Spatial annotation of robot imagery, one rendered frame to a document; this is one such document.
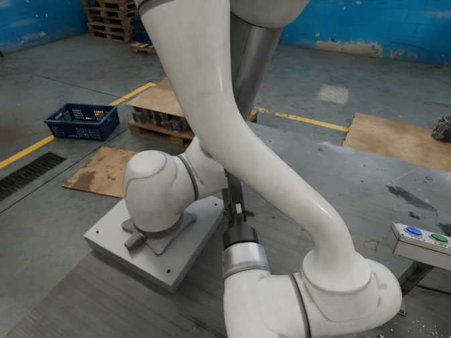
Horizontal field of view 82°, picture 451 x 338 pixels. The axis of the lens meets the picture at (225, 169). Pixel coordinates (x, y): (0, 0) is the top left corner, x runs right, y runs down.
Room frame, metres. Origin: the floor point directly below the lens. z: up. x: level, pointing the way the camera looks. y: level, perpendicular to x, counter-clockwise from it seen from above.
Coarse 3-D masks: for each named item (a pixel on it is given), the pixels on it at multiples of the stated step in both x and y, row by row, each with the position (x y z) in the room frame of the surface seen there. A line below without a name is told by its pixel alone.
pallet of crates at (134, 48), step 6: (132, 18) 5.54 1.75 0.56; (138, 18) 5.51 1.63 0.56; (138, 24) 5.53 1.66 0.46; (138, 30) 5.55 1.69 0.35; (144, 30) 5.49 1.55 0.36; (138, 36) 5.56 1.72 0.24; (144, 36) 5.52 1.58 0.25; (138, 42) 5.60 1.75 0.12; (144, 42) 5.53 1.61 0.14; (150, 42) 5.48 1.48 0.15; (132, 48) 5.37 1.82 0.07; (138, 48) 5.33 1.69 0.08; (144, 48) 5.28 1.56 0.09; (150, 48) 5.23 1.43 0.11; (156, 54) 5.20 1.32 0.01
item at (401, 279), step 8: (416, 264) 0.32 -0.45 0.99; (424, 264) 0.30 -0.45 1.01; (408, 272) 0.32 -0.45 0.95; (416, 272) 0.30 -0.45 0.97; (424, 272) 0.30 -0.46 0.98; (400, 280) 0.32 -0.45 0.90; (408, 280) 0.30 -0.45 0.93; (416, 280) 0.30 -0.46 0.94; (408, 288) 0.30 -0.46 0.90; (424, 288) 0.33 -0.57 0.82; (432, 288) 0.33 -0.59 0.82; (400, 312) 0.28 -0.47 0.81
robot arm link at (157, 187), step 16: (144, 160) 0.53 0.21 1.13; (160, 160) 0.53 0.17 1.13; (176, 160) 0.58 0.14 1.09; (128, 176) 0.49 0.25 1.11; (144, 176) 0.48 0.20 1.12; (160, 176) 0.49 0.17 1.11; (176, 176) 0.52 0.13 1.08; (128, 192) 0.47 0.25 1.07; (144, 192) 0.46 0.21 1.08; (160, 192) 0.47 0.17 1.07; (176, 192) 0.49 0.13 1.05; (192, 192) 0.52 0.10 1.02; (128, 208) 0.48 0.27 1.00; (144, 208) 0.45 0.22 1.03; (160, 208) 0.46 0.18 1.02; (176, 208) 0.49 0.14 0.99; (144, 224) 0.46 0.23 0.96; (160, 224) 0.46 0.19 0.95
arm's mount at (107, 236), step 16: (192, 208) 0.60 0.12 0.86; (208, 208) 0.60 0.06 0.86; (96, 224) 0.53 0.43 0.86; (112, 224) 0.53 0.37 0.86; (192, 224) 0.53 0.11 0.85; (208, 224) 0.53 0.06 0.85; (96, 240) 0.47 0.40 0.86; (112, 240) 0.47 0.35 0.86; (176, 240) 0.47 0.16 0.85; (192, 240) 0.47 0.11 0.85; (112, 256) 0.43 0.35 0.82; (128, 256) 0.41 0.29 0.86; (144, 256) 0.42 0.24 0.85; (160, 256) 0.42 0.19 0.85; (176, 256) 0.42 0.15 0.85; (192, 256) 0.42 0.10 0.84; (144, 272) 0.37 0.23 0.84; (160, 272) 0.37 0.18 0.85; (176, 272) 0.37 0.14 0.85; (176, 288) 0.34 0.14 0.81
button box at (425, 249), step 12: (396, 228) 0.36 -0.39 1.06; (396, 240) 0.33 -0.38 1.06; (408, 240) 0.32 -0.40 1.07; (420, 240) 0.32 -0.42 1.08; (432, 240) 0.33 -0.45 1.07; (396, 252) 0.32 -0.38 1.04; (408, 252) 0.31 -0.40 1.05; (420, 252) 0.31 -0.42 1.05; (432, 252) 0.30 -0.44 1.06; (444, 252) 0.30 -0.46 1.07; (432, 264) 0.29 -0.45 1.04; (444, 264) 0.28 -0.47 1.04
